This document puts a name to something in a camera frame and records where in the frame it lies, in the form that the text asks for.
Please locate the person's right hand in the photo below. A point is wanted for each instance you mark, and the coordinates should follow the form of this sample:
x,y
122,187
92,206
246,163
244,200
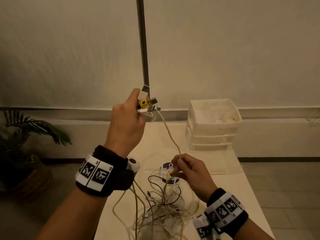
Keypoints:
x,y
197,177

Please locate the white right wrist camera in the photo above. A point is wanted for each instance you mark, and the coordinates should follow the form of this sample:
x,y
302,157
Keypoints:
x,y
202,228

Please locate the white plastic drawer organizer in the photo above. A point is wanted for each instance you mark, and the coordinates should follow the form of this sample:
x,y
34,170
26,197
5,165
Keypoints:
x,y
212,127

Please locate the metal wall strip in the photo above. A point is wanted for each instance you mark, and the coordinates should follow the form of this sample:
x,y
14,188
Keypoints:
x,y
142,47

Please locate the round purple label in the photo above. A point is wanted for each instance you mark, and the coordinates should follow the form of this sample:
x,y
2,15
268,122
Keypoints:
x,y
166,167

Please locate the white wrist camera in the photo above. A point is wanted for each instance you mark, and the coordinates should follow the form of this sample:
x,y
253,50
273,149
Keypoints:
x,y
202,228
133,166

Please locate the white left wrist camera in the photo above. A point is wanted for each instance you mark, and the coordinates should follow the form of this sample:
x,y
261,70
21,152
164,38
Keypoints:
x,y
133,166

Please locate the black right wristband with markers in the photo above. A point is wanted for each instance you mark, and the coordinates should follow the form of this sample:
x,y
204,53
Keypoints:
x,y
227,209

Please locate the black wristband with markers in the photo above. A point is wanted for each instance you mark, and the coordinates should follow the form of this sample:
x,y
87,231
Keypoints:
x,y
227,209
105,172

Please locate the person's right forearm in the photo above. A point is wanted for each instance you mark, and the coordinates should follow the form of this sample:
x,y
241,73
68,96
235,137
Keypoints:
x,y
252,233

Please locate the white table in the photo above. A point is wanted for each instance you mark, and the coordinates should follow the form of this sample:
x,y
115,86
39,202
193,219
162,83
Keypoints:
x,y
160,142

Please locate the black left wristband with markers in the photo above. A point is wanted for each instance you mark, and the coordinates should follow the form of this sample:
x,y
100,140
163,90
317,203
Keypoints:
x,y
105,172

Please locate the green palm plant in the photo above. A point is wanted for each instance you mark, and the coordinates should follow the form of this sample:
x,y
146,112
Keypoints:
x,y
22,132

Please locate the person's left hand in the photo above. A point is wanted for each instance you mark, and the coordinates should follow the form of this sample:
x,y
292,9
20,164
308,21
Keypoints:
x,y
125,127

